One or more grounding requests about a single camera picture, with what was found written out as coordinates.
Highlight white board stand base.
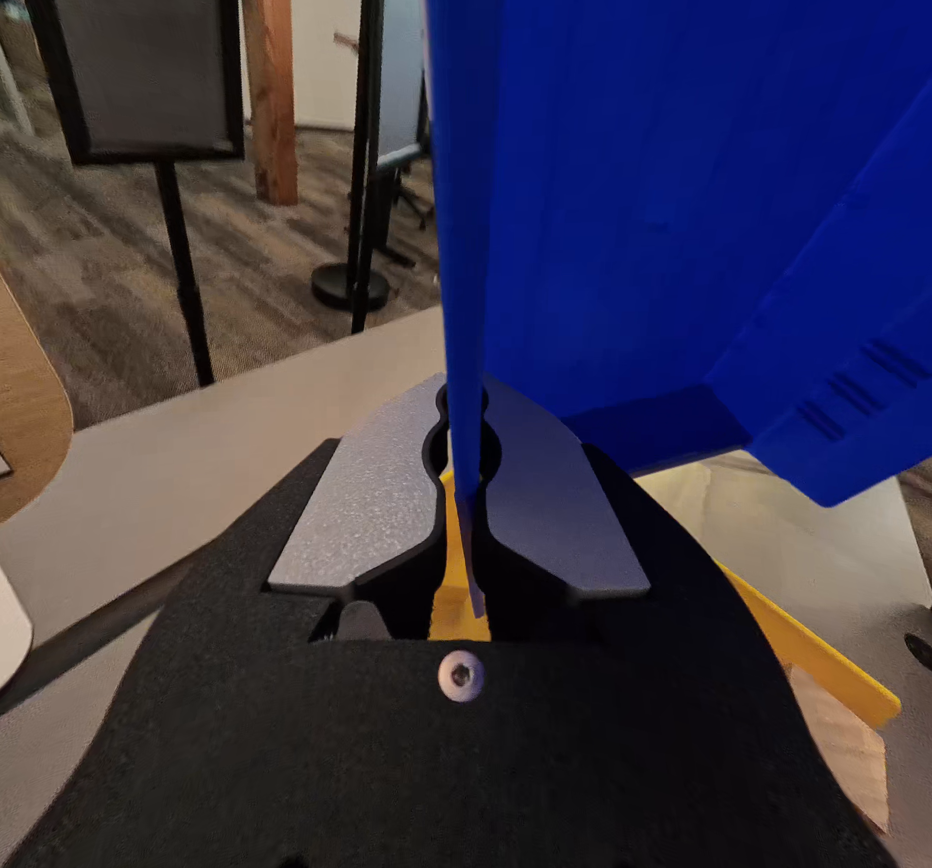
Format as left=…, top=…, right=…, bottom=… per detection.
left=0, top=566, right=34, bottom=690

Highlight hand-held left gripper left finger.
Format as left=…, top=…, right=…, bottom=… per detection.
left=267, top=372, right=447, bottom=642

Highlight blue plastic box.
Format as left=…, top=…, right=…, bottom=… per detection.
left=419, top=0, right=932, bottom=510

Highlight black framed glass panel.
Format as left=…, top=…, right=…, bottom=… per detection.
left=367, top=0, right=433, bottom=172

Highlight black framed sign stand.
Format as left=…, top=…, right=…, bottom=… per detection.
left=20, top=0, right=246, bottom=389

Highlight wooden post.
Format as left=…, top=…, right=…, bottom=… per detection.
left=242, top=0, right=301, bottom=208

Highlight black office chair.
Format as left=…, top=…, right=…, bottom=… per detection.
left=389, top=168, right=439, bottom=232

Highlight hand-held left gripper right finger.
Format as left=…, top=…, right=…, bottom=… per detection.
left=475, top=372, right=652, bottom=643

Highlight yellow plastic box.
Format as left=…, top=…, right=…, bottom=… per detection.
left=428, top=470, right=902, bottom=732

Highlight wooden instruction board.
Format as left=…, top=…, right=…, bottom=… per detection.
left=0, top=275, right=75, bottom=523

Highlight black round-base pole stand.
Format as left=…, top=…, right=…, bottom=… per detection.
left=310, top=0, right=392, bottom=336

